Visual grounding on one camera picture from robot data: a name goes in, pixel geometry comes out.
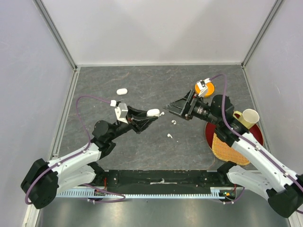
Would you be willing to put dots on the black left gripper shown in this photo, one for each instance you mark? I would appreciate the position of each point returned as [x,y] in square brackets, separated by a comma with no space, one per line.
[137,125]

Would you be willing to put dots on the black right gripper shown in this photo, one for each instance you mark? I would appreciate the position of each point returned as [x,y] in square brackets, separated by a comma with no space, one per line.
[184,106]

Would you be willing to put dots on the white earbud charging case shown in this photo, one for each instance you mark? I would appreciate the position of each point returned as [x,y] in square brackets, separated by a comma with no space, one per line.
[153,113]

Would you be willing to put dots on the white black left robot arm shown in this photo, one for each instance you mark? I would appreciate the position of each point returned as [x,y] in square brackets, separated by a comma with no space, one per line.
[46,179]

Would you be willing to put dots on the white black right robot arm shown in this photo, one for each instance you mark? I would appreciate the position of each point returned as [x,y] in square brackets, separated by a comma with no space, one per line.
[278,184]

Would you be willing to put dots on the white oval closed case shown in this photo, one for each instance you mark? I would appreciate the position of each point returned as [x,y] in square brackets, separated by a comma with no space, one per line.
[122,91]

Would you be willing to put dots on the orange plastic bowl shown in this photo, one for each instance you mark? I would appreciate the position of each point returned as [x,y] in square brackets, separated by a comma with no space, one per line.
[210,89]

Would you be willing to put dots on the woven bamboo tray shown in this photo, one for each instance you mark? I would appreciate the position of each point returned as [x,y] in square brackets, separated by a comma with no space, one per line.
[225,153]

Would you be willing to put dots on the cream yellow mug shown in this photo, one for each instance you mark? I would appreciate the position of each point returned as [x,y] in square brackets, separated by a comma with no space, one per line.
[248,117]

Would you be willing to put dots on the red round plate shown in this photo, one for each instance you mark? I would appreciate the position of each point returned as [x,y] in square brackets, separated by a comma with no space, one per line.
[209,133]

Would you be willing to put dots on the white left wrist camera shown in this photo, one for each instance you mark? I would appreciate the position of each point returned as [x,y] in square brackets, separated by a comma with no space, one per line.
[121,112]

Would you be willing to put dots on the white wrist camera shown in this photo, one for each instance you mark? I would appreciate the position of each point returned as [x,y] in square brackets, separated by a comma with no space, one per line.
[202,85]
[121,112]

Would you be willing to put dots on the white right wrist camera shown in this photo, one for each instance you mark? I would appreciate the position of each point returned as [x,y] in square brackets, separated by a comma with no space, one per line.
[202,85]

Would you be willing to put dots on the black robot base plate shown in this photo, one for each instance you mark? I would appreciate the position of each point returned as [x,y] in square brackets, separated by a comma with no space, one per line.
[160,181]

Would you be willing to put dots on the light blue cable duct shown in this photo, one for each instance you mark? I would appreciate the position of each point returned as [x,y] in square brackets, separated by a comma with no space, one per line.
[86,192]

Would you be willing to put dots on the aluminium frame right post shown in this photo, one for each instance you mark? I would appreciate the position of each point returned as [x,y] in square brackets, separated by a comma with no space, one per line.
[265,26]

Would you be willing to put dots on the aluminium frame post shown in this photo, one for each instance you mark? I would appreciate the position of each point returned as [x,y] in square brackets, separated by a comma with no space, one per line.
[53,29]
[265,26]

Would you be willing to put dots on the aluminium frame left post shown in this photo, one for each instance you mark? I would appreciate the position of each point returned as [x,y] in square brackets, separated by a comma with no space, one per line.
[53,29]

